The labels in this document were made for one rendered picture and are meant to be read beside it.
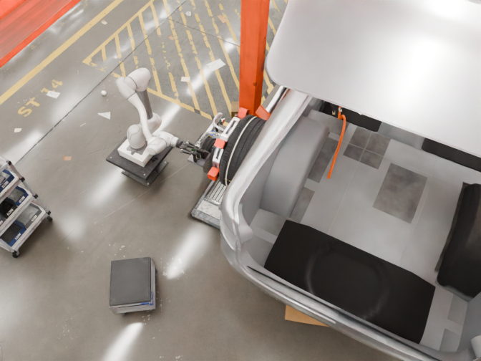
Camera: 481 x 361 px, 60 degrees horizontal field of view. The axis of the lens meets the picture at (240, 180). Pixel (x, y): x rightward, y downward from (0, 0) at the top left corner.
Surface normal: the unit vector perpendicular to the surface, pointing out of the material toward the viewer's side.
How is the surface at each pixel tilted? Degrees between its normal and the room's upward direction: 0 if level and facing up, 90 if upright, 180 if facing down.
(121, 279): 0
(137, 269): 0
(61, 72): 0
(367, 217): 22
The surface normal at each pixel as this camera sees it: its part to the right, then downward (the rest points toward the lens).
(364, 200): -0.14, -0.25
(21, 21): 0.02, -0.54
